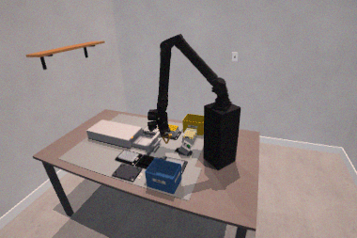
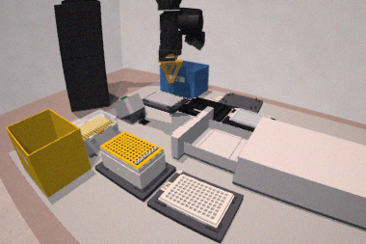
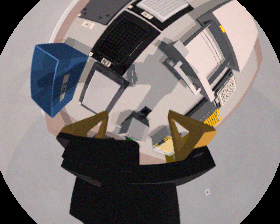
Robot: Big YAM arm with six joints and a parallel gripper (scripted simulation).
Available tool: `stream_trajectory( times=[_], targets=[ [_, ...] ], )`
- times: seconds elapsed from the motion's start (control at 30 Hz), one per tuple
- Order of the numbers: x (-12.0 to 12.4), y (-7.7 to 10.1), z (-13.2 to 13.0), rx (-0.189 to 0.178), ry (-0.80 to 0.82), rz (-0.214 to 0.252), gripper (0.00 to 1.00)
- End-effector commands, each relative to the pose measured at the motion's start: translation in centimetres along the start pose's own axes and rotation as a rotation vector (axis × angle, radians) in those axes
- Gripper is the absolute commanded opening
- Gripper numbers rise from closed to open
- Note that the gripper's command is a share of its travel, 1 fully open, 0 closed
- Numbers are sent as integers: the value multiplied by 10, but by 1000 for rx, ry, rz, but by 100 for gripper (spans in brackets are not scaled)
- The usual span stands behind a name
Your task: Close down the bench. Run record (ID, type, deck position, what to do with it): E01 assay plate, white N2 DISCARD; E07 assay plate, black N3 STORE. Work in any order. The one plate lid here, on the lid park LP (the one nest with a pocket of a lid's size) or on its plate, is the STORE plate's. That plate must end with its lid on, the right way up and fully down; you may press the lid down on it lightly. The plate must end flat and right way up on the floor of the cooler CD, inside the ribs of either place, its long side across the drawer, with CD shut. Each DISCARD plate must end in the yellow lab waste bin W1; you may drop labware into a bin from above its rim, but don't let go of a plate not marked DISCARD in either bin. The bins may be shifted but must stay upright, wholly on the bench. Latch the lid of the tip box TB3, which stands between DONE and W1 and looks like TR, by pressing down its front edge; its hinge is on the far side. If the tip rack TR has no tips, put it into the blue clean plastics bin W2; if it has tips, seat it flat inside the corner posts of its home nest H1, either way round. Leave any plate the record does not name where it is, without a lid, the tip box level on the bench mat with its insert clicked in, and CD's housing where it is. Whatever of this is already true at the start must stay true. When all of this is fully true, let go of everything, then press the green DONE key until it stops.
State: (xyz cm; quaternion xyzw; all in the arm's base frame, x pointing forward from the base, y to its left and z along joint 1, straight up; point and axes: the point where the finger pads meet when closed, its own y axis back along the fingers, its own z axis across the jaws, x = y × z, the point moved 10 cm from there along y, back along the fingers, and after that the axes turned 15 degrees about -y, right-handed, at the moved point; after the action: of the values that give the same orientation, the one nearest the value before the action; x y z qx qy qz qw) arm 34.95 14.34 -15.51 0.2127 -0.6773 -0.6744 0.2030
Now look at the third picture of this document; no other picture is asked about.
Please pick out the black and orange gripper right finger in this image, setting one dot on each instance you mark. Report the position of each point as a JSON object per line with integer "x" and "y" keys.
{"x": 200, "y": 134}

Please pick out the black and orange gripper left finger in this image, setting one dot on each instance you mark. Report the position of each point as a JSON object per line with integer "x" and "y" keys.
{"x": 82, "y": 127}

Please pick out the yellow open-top bin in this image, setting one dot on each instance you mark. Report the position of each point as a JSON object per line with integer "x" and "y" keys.
{"x": 172, "y": 157}

